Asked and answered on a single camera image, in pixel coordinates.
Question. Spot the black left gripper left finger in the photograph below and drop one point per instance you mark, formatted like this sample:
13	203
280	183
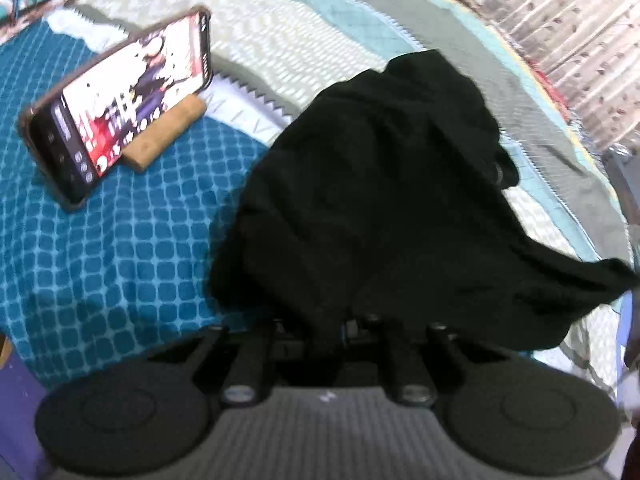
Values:
238	369

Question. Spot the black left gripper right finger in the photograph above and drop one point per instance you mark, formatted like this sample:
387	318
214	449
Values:
421	368

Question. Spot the black pants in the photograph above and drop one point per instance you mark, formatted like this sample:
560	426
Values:
386	197

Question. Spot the blue patterned bedspread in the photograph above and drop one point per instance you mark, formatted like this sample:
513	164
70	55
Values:
126	272

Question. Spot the smartphone with lit screen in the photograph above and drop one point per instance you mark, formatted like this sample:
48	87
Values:
77	132

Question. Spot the leaf patterned curtain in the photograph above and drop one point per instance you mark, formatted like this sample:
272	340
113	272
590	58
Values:
588	51

